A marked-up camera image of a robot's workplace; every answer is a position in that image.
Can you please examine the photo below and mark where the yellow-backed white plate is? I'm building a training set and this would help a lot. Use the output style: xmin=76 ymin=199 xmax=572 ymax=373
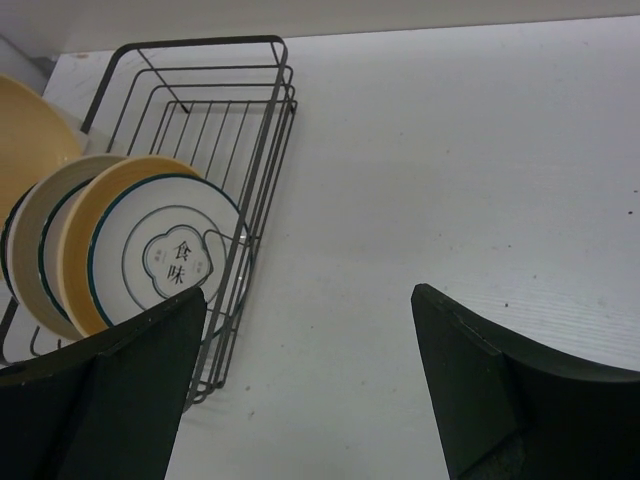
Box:
xmin=57 ymin=156 xmax=249 ymax=337

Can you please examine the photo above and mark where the yellow plate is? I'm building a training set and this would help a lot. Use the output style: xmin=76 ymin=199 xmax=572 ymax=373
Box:
xmin=0 ymin=75 xmax=84 ymax=220

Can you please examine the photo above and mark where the grey wire dish rack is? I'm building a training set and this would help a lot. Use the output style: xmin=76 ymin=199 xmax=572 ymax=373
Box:
xmin=1 ymin=35 xmax=297 ymax=404

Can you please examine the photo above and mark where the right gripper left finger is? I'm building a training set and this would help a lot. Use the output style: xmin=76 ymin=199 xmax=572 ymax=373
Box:
xmin=1 ymin=287 xmax=206 ymax=479

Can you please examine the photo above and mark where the white plate green lettered rim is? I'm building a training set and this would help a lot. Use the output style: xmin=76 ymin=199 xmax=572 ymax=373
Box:
xmin=0 ymin=184 xmax=36 ymax=291

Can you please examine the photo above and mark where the cream plate green ring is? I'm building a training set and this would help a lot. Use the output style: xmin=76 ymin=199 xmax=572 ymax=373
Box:
xmin=10 ymin=153 xmax=126 ymax=339

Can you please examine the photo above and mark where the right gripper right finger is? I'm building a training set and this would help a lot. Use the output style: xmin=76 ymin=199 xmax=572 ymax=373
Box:
xmin=411 ymin=284 xmax=639 ymax=479

